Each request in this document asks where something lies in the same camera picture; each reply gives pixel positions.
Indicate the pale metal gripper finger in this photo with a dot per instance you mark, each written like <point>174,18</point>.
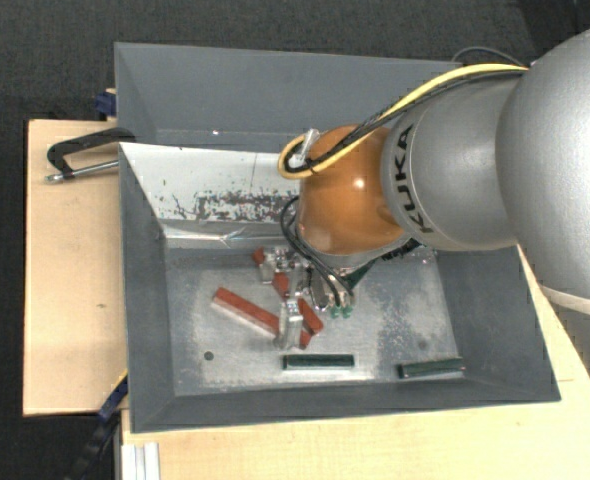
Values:
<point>275,260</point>
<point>290,325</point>

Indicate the red-brown flat block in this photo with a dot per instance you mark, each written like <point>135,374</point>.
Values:
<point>242,304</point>
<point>312,319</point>

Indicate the dark green flat block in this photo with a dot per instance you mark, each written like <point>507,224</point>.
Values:
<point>431,368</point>
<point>318,362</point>

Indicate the grey metal bin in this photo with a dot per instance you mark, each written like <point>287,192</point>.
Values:
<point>215,88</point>

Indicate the pale flat board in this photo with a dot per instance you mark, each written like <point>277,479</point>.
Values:
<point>70,278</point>

